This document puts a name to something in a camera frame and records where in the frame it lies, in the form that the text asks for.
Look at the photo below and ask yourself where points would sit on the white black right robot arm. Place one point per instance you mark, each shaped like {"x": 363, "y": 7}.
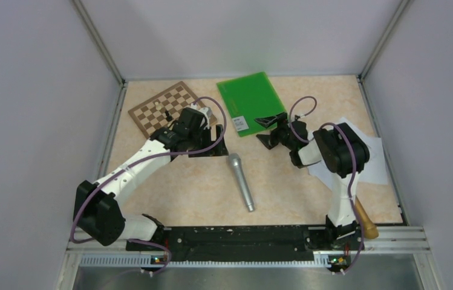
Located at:
{"x": 344, "y": 154}

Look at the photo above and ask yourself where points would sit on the white slotted cable duct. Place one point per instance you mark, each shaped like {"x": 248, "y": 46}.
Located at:
{"x": 148, "y": 261}

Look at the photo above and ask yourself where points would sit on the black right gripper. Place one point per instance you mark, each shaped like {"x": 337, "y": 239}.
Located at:
{"x": 281, "y": 119}

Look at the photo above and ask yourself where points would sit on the green plastic folder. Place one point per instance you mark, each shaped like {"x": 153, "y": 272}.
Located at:
{"x": 247, "y": 98}

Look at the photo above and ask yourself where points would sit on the white paper files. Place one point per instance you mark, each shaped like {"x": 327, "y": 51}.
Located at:
{"x": 374, "y": 172}

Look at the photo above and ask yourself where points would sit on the silver microphone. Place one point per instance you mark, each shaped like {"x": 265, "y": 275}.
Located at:
{"x": 235, "y": 164}

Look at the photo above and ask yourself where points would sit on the wooden rolling pin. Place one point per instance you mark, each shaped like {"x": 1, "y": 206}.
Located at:
{"x": 369, "y": 227}

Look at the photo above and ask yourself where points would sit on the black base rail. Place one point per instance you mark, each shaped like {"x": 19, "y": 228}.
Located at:
{"x": 266, "y": 243}

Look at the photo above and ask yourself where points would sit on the black chess piece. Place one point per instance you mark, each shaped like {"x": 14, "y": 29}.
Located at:
{"x": 168, "y": 116}

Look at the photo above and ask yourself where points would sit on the wooden chessboard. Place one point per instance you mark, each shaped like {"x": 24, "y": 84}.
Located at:
{"x": 172, "y": 99}

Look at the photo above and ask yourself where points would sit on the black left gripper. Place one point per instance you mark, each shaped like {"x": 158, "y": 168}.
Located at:
{"x": 220, "y": 150}

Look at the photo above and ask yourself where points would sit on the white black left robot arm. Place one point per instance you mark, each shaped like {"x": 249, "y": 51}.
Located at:
{"x": 98, "y": 204}

